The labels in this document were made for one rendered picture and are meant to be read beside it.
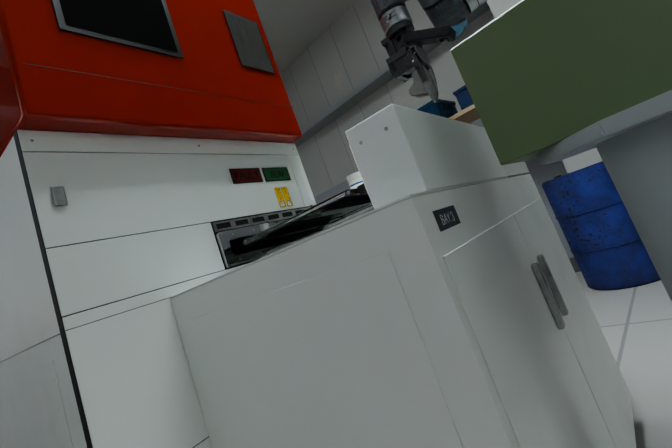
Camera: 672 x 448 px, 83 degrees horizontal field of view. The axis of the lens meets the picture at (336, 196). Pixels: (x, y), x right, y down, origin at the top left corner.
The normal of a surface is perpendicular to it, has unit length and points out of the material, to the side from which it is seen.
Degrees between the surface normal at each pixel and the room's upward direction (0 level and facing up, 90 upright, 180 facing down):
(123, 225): 90
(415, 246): 90
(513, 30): 90
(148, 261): 90
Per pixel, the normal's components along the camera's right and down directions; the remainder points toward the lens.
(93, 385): 0.74, -0.37
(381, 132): -0.58, 0.08
